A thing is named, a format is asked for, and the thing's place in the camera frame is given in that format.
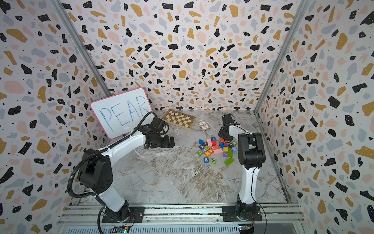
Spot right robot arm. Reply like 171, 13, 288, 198
218, 113, 266, 224

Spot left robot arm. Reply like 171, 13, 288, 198
67, 112, 175, 223

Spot long orange block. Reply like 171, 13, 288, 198
219, 138, 228, 143

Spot playing card box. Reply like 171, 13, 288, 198
198, 121, 210, 132

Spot long green block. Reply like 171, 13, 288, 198
225, 158, 234, 166

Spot wooden chess board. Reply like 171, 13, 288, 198
162, 109, 196, 130

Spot white board pink frame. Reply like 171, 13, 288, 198
90, 88, 152, 139

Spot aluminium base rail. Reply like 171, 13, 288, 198
54, 203, 308, 234

